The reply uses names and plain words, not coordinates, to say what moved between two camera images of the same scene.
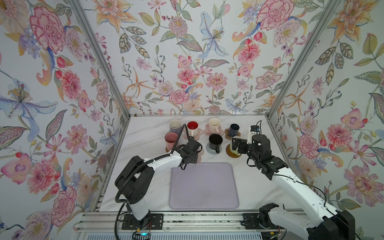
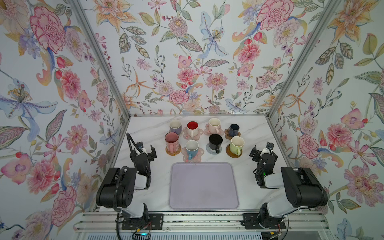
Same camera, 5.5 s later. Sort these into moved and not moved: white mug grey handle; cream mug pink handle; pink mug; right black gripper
Moved: right black gripper
Not moved: cream mug pink handle; white mug grey handle; pink mug
